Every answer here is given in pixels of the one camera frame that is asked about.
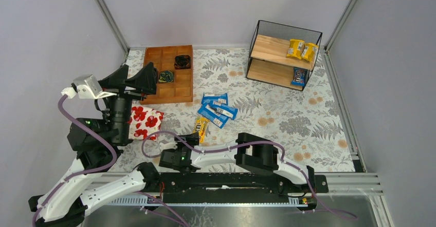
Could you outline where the yellow m&m bag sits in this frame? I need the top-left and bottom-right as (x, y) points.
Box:
(286, 39), (305, 60)
(194, 117), (209, 143)

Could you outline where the blue candy bag long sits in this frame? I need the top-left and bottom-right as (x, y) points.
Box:
(197, 103), (229, 128)

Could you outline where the blue m&m candy bag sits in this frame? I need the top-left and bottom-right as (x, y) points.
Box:
(291, 67), (307, 87)

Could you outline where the yellow candy bag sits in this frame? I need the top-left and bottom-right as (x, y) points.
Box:
(301, 43), (319, 62)

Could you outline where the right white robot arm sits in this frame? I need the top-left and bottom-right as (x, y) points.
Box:
(159, 133), (314, 186)

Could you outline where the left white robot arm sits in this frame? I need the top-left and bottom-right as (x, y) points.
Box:
(28, 63), (160, 226)

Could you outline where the blue candy bag top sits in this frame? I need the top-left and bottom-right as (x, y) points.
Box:
(202, 93), (228, 105)

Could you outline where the colourful item in tray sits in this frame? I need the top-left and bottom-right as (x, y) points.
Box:
(158, 70), (175, 84)

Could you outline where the red white patterned cloth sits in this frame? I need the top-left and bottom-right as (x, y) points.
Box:
(128, 105), (165, 140)

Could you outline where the orange wooden compartment tray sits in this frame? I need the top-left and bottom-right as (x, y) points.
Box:
(140, 45), (193, 105)

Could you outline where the black glossy item in tray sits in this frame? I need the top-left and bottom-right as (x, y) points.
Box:
(174, 54), (191, 70)

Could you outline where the floral table mat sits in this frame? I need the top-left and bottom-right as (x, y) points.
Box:
(111, 49), (355, 172)

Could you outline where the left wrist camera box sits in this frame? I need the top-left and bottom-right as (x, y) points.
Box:
(72, 74), (103, 99)

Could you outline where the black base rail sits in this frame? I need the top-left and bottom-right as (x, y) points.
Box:
(134, 162), (329, 204)

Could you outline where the wire and wood shelf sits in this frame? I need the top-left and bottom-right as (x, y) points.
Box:
(246, 20), (323, 92)

